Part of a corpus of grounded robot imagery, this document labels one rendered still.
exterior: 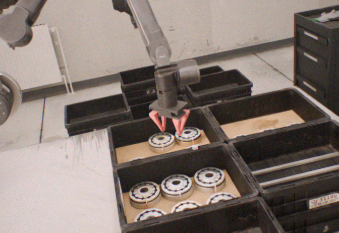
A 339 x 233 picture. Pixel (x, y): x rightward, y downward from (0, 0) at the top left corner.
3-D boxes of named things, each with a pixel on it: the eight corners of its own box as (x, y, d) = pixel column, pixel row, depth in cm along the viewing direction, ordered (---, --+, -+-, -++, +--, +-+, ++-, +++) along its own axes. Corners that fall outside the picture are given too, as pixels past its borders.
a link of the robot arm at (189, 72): (151, 51, 122) (154, 47, 114) (187, 44, 124) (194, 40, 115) (159, 90, 123) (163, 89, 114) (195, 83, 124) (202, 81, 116)
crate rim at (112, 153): (113, 173, 137) (111, 167, 136) (107, 131, 163) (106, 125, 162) (226, 147, 142) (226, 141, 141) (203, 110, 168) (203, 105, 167)
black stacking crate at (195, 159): (128, 260, 115) (120, 230, 109) (118, 195, 141) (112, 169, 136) (261, 226, 119) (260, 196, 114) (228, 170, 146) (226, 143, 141)
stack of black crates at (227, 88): (200, 157, 273) (193, 97, 253) (188, 135, 300) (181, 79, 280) (256, 143, 279) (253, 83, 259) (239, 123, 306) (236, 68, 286)
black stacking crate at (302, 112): (228, 169, 146) (226, 142, 141) (206, 130, 172) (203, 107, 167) (330, 146, 151) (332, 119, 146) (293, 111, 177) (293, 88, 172)
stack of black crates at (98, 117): (81, 186, 261) (64, 125, 241) (79, 161, 287) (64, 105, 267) (142, 171, 267) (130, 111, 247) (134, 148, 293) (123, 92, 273)
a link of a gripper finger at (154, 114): (163, 124, 131) (160, 98, 127) (182, 128, 128) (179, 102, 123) (151, 134, 126) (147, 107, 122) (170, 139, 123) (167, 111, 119)
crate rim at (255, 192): (121, 235, 110) (119, 229, 109) (113, 173, 137) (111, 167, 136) (261, 201, 115) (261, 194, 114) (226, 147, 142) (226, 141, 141)
